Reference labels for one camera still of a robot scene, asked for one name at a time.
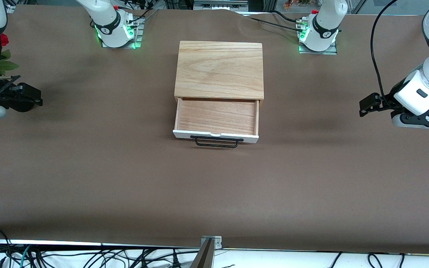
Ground black cable on mat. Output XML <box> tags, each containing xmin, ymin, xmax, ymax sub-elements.
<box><xmin>242</xmin><ymin>16</ymin><xmax>305</xmax><ymax>31</ymax></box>
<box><xmin>272</xmin><ymin>10</ymin><xmax>307</xmax><ymax>23</ymax></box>

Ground dark camera mount beam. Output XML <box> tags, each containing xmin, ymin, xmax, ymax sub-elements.
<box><xmin>189</xmin><ymin>238</ymin><xmax>214</xmax><ymax>268</ymax></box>

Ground wooden drawer cabinet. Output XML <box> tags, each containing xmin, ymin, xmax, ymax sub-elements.
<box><xmin>174</xmin><ymin>41</ymin><xmax>266</xmax><ymax>109</ymax></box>

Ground teal cable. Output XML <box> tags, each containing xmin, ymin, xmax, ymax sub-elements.
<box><xmin>18</xmin><ymin>245</ymin><xmax>32</xmax><ymax>268</ymax></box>

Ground grey power strip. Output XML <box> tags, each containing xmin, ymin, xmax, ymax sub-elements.
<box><xmin>193</xmin><ymin>0</ymin><xmax>249</xmax><ymax>12</ymax></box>

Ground small metal bracket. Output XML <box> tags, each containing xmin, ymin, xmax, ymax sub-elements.
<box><xmin>201</xmin><ymin>235</ymin><xmax>222</xmax><ymax>249</ymax></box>

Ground brown table mat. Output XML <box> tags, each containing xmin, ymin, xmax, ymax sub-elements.
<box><xmin>0</xmin><ymin>4</ymin><xmax>429</xmax><ymax>254</ymax></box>

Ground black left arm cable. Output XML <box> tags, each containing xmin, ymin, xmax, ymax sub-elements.
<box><xmin>370</xmin><ymin>0</ymin><xmax>400</xmax><ymax>106</ymax></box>

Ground white-fronted wooden drawer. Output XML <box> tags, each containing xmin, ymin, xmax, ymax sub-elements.
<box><xmin>172</xmin><ymin>98</ymin><xmax>260</xmax><ymax>149</ymax></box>

